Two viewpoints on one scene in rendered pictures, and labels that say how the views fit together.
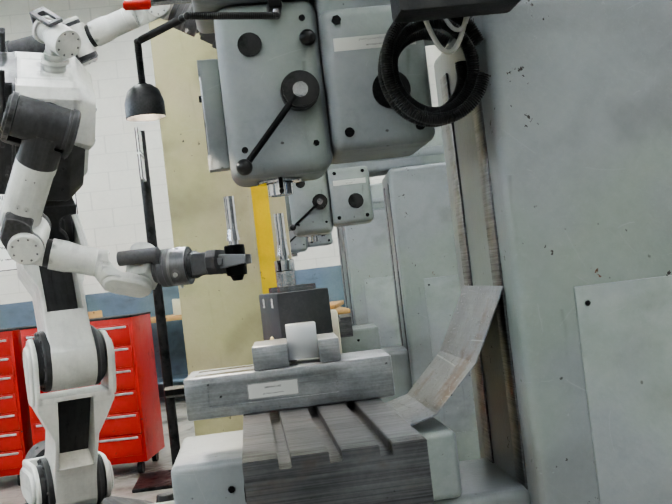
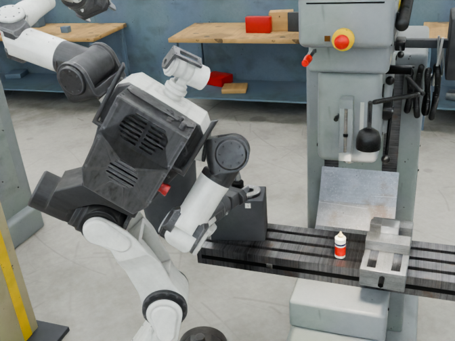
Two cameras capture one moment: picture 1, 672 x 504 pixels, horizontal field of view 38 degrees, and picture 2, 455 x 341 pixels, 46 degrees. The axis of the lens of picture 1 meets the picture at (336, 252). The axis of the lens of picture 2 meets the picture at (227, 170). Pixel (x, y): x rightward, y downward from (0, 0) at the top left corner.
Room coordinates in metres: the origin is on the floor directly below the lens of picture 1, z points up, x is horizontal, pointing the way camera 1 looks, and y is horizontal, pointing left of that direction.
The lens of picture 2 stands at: (1.51, 1.80, 2.13)
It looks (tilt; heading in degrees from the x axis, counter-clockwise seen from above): 27 degrees down; 296
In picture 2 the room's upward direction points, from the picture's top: 5 degrees counter-clockwise
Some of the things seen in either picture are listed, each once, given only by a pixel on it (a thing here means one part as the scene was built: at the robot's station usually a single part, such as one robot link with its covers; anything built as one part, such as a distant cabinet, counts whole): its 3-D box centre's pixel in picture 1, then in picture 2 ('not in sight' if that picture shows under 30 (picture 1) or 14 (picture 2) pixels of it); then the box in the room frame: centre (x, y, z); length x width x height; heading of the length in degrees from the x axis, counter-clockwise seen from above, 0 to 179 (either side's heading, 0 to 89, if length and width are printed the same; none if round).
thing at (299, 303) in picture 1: (296, 327); (237, 212); (2.32, 0.11, 1.00); 0.22 x 0.12 x 0.20; 15
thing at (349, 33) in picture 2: not in sight; (342, 39); (1.86, 0.32, 1.76); 0.06 x 0.02 x 0.06; 5
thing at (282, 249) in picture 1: (281, 236); not in sight; (2.36, 0.13, 1.22); 0.03 x 0.03 x 0.11
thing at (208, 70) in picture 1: (213, 115); (346, 128); (1.87, 0.20, 1.45); 0.04 x 0.04 x 0.21; 5
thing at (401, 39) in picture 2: not in sight; (399, 47); (1.75, 0.01, 1.66); 0.12 x 0.04 x 0.04; 95
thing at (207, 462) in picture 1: (312, 465); (345, 278); (1.88, 0.09, 0.76); 0.50 x 0.35 x 0.12; 95
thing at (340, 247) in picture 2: not in sight; (340, 243); (1.89, 0.14, 0.96); 0.04 x 0.04 x 0.11
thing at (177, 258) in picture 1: (197, 265); (223, 201); (2.27, 0.32, 1.18); 0.13 x 0.12 x 0.10; 170
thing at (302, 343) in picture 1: (301, 340); (389, 230); (1.73, 0.08, 1.01); 0.06 x 0.05 x 0.06; 3
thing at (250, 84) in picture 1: (272, 96); (351, 109); (1.88, 0.09, 1.47); 0.21 x 0.19 x 0.32; 5
